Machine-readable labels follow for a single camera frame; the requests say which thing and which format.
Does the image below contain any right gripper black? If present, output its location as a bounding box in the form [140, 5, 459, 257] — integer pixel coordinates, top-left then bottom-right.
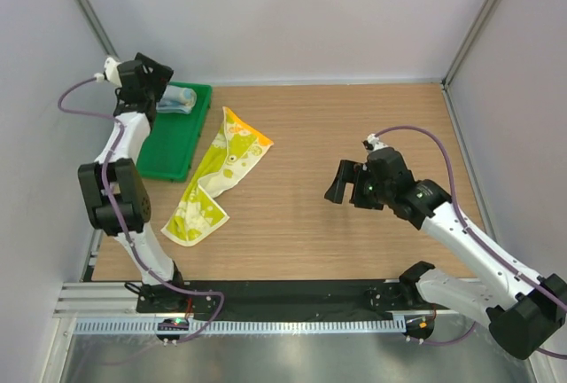
[324, 160, 392, 211]

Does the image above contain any blue polka dot towel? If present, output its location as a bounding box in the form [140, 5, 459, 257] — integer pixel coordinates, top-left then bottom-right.
[156, 85, 197, 114]

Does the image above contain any yellow green patterned towel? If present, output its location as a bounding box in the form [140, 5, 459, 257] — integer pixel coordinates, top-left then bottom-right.
[161, 106, 274, 247]

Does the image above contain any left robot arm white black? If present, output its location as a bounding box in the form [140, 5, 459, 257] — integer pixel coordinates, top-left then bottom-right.
[78, 53, 188, 312]

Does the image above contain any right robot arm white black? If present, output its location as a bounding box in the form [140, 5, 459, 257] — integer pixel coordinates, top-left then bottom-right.
[324, 143, 566, 360]

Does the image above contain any green plastic tray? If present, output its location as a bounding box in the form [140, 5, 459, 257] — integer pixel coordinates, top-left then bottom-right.
[136, 82, 213, 182]

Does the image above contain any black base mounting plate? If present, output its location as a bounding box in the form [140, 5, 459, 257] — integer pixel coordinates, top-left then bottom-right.
[124, 279, 442, 323]

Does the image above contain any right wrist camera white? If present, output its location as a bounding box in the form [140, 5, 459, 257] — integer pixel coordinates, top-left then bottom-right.
[362, 134, 389, 153]

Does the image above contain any left aluminium frame post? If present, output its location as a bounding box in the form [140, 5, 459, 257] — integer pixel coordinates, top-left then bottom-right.
[52, 0, 136, 94]

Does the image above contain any aluminium frame post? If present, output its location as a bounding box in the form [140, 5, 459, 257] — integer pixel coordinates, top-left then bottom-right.
[441, 0, 501, 90]
[52, 0, 136, 94]

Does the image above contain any white slotted cable duct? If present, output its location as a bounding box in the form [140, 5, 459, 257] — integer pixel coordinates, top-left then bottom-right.
[74, 317, 406, 337]

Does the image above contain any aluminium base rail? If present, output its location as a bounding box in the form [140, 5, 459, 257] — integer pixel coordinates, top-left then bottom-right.
[52, 276, 488, 318]

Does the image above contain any right aluminium frame post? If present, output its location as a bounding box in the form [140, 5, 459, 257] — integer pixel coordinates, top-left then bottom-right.
[441, 0, 501, 90]

